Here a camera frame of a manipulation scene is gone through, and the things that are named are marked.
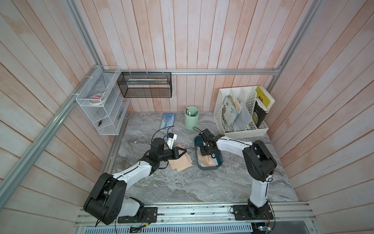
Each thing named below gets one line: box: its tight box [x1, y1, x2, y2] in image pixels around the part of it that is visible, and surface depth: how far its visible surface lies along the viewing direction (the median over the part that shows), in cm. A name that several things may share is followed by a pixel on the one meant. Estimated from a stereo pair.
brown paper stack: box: [196, 150, 216, 168], surface depth 94 cm
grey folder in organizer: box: [232, 100, 253, 132], surface depth 100 cm
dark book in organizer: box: [252, 99, 269, 129], surface depth 100 cm
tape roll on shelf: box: [88, 94, 105, 106], surface depth 76 cm
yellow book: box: [256, 85, 276, 111], surface depth 97 cm
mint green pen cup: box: [184, 106, 200, 131], surface depth 106 cm
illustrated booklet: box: [221, 95, 243, 130], surface depth 102 cm
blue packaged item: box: [159, 112, 176, 132], surface depth 116 cm
